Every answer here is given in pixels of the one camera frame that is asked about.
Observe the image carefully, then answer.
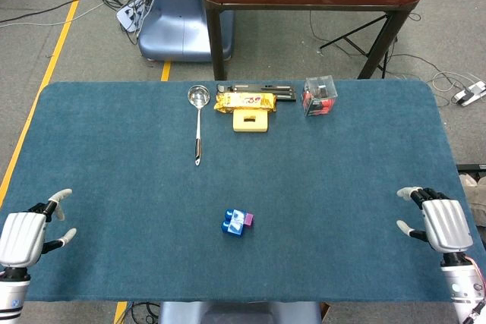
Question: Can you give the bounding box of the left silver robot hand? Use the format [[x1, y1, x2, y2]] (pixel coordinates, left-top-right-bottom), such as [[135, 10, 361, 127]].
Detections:
[[0, 188, 77, 282]]

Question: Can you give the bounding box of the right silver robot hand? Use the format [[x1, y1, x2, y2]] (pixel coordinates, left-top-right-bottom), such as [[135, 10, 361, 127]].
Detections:
[[396, 186, 475, 269]]

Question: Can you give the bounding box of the blue toy block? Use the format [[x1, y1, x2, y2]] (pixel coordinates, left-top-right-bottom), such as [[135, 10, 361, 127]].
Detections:
[[220, 208, 247, 239]]

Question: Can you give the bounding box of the beige bag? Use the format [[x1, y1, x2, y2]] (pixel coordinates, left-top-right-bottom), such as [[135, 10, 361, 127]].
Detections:
[[459, 173, 486, 237]]

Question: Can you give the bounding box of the blue table mat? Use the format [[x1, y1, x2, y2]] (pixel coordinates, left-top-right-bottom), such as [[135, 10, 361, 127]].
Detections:
[[0, 80, 486, 304]]

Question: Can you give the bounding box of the clear box with red contents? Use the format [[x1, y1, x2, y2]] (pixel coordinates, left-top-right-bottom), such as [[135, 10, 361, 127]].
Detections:
[[301, 75, 339, 118]]

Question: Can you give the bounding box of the pale yellow plastic block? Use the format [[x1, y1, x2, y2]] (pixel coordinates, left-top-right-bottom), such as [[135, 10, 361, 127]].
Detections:
[[232, 109, 270, 134]]

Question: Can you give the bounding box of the blue-grey robot torso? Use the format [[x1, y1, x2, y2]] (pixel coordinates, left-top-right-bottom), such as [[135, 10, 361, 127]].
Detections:
[[157, 300, 323, 324]]

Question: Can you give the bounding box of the stainless steel ladle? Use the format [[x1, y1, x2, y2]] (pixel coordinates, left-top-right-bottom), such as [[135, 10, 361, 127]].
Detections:
[[187, 84, 212, 167]]

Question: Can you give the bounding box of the flat black case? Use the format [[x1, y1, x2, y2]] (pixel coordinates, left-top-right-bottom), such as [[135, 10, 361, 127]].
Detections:
[[216, 83, 297, 103]]

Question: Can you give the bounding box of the yellow snack package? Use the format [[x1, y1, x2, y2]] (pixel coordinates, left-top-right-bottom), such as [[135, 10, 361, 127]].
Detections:
[[213, 92, 278, 115]]

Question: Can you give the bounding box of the white power strip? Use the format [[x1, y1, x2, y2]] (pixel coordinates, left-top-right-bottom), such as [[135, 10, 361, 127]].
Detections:
[[115, 0, 150, 33]]

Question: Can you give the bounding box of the blue-grey machine base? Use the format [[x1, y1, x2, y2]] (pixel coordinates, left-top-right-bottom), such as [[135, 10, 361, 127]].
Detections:
[[137, 0, 235, 63]]

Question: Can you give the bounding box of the thin white floor cable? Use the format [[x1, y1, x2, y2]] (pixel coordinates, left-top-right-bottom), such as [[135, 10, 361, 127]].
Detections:
[[427, 71, 478, 93]]

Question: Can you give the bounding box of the long black floor cable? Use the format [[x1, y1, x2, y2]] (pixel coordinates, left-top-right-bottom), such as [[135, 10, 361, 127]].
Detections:
[[0, 0, 107, 25]]

